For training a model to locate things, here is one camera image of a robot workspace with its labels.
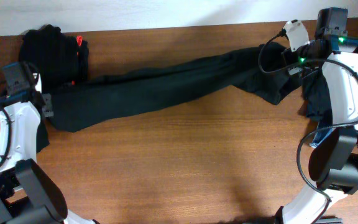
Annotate black trousers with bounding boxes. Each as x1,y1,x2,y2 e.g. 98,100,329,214
35,42,304,153

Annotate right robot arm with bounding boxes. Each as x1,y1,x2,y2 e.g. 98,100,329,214
274,7,358,223

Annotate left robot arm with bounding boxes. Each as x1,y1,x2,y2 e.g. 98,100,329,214
0,62,96,224

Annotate folded black clothes stack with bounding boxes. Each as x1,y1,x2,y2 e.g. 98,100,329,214
19,24,89,93

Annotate right black cable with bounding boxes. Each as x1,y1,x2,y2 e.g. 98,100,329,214
257,29,358,224

